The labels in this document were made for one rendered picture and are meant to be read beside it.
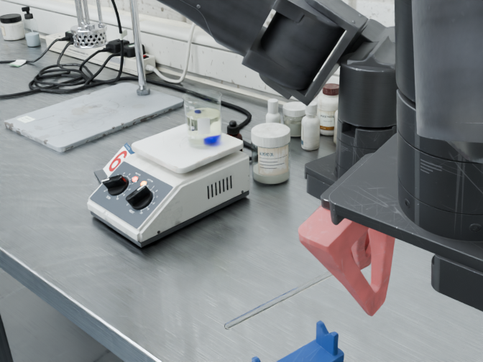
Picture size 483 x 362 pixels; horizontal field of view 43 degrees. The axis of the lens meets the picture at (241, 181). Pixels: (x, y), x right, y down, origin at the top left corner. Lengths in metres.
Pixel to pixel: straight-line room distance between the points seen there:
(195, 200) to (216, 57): 0.57
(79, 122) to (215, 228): 0.47
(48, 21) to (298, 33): 1.42
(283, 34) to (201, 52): 0.88
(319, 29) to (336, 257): 0.25
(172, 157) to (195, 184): 0.05
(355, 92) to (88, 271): 0.43
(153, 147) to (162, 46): 0.63
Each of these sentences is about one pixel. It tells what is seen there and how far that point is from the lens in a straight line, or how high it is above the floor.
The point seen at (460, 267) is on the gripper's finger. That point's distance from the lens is 0.25.
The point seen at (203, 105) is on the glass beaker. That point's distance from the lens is 0.83.
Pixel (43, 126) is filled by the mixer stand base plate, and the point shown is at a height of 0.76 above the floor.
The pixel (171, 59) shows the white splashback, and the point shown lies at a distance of 1.47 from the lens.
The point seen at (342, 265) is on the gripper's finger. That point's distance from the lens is 0.31.
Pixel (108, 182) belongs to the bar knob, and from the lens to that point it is 0.86.
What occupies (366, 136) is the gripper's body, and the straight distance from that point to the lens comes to 0.52.
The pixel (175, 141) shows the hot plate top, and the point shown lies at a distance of 0.89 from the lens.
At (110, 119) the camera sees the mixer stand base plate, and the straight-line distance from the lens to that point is 1.21.
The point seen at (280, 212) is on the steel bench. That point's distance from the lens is 0.87.
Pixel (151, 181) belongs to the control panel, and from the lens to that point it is 0.84.
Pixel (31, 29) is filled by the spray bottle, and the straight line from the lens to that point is 1.83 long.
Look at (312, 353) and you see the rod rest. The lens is 0.64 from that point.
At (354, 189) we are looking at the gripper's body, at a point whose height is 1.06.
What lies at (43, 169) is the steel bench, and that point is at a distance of 1.07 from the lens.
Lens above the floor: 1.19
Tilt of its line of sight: 28 degrees down
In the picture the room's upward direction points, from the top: 2 degrees counter-clockwise
